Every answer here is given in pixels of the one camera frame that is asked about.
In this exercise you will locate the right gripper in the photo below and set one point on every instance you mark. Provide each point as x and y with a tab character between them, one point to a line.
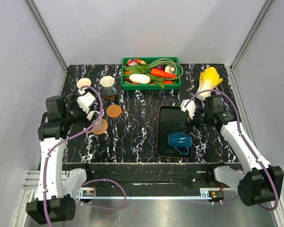
188	126

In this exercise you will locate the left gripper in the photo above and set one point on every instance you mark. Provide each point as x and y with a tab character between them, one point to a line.
85	122

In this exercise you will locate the dark blue cup front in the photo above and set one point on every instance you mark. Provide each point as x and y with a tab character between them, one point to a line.
181	142

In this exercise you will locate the pink cup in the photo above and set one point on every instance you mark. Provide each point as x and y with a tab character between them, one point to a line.
94	116

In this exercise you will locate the woven rattan coaster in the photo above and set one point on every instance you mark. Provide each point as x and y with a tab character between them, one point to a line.
100	127

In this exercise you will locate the white cup dark body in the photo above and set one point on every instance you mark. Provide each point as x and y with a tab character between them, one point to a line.
83	82

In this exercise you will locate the light brown wooden coaster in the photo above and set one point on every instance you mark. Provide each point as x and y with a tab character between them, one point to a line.
114	111

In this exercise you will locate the dark walnut coaster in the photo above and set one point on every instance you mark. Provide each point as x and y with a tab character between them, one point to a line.
107	97

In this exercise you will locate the grey blue cup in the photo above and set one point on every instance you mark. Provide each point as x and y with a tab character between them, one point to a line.
108	84

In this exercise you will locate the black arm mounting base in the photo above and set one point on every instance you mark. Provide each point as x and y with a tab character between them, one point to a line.
153	179

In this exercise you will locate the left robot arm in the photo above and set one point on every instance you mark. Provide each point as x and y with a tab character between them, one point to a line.
54	199

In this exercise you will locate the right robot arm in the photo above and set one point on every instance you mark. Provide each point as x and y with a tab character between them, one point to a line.
259	183

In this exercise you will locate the black serving tray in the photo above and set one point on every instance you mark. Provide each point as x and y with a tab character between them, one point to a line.
171	119

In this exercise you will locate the green plastic vegetable tray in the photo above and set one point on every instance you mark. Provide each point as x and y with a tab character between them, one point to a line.
176	83

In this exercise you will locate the yellow napa cabbage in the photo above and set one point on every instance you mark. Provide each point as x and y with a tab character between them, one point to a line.
208	80

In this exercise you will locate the orange carrot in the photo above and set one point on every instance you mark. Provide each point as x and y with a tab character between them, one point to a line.
159	73

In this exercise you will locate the white mushroom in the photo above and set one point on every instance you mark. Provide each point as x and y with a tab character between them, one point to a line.
170	69

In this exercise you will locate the purple onion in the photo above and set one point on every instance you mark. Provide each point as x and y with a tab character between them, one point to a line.
161	67

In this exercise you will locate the white radish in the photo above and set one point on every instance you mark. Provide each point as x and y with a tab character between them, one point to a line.
139	79

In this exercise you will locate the green long beans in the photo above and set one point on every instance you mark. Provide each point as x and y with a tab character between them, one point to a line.
165	61

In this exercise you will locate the leafy green vegetable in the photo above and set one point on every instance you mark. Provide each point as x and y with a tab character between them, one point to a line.
155	81

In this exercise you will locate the colourful snack packet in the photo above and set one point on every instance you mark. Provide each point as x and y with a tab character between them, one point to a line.
134	62

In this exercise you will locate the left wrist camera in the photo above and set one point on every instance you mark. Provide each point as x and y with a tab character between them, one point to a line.
85	100

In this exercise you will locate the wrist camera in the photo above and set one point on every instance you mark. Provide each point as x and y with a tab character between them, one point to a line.
85	100
189	107

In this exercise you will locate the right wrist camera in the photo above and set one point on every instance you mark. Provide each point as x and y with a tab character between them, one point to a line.
189	107

